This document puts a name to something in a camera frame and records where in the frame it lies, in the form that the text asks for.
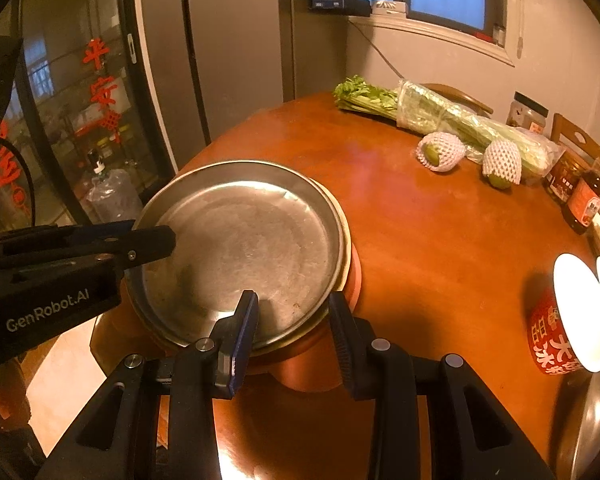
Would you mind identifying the brown sauce bottle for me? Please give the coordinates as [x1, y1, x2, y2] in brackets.
[562, 147, 600, 236]

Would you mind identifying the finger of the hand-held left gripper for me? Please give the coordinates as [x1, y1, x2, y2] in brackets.
[0, 224, 177, 272]

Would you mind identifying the black electronic box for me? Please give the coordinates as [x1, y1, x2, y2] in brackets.
[307, 0, 371, 17]

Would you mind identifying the large clear water jug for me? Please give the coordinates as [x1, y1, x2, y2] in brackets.
[82, 150, 146, 223]

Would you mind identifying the green fruit in foam net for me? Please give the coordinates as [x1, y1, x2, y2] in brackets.
[416, 132, 467, 173]
[481, 140, 523, 190]

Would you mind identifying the slatted wooden chair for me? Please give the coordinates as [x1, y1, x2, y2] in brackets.
[550, 113, 600, 161]

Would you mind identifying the grey refrigerator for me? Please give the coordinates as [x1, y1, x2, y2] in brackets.
[122, 0, 348, 181]

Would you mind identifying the large red instant noodle bowl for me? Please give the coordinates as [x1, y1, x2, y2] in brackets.
[527, 254, 600, 376]

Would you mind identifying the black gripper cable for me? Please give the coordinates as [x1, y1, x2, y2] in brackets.
[0, 137, 37, 223]

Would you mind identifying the stainless steel plate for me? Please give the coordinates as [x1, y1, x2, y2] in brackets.
[125, 160, 346, 351]

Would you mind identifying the black power cable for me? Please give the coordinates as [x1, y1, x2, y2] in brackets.
[350, 19, 406, 81]

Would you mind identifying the pink plastic plate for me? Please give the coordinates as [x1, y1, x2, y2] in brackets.
[92, 245, 363, 393]

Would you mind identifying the glass door cabinet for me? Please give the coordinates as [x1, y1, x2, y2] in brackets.
[0, 0, 176, 241]

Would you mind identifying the red-label sauce jar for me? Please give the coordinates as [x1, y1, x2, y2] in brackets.
[545, 147, 588, 205]

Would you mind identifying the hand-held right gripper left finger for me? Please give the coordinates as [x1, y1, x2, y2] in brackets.
[35, 289, 259, 480]

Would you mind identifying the white window cord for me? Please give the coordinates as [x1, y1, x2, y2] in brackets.
[516, 0, 526, 58]

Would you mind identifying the clear jar with black lid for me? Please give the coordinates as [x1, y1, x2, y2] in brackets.
[506, 91, 550, 133]

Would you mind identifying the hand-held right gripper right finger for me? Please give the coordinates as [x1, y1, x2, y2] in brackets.
[328, 291, 556, 480]

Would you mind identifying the curved-back wooden chair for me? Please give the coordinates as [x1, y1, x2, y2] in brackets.
[422, 83, 495, 116]

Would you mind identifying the celery bunch in plastic bag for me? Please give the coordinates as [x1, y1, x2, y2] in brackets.
[334, 76, 563, 183]

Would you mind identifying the red paper door decoration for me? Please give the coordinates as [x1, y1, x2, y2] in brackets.
[80, 37, 131, 143]
[0, 120, 36, 216]

